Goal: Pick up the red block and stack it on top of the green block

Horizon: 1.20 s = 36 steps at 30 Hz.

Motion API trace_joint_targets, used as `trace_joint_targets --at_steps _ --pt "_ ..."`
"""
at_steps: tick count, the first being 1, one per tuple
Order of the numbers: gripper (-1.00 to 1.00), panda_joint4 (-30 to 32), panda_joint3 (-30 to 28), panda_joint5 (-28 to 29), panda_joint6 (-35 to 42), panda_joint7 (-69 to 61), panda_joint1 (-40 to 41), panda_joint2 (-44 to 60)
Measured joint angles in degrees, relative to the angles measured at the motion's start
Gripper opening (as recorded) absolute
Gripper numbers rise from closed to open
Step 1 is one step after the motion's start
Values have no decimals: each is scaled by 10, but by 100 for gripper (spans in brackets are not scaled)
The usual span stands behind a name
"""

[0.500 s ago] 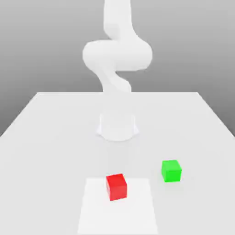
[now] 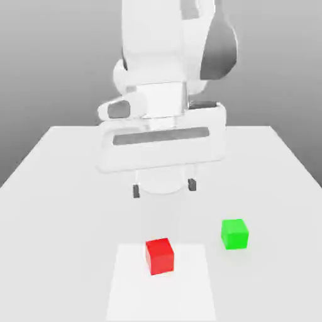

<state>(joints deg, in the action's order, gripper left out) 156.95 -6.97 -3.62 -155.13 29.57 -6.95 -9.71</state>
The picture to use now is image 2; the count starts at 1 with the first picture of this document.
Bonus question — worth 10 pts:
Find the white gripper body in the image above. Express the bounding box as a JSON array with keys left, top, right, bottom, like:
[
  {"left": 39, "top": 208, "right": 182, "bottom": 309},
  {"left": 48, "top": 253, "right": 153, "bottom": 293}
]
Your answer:
[{"left": 96, "top": 103, "right": 227, "bottom": 174}]

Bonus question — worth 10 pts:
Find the small green cube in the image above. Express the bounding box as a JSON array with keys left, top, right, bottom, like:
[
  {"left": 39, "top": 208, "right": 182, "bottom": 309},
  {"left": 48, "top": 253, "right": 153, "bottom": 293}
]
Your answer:
[{"left": 220, "top": 218, "right": 250, "bottom": 251}]

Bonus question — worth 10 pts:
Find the small red cube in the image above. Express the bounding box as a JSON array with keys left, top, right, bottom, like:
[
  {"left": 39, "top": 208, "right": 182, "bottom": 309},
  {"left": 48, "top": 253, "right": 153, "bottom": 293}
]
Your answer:
[{"left": 145, "top": 237, "right": 175, "bottom": 276}]

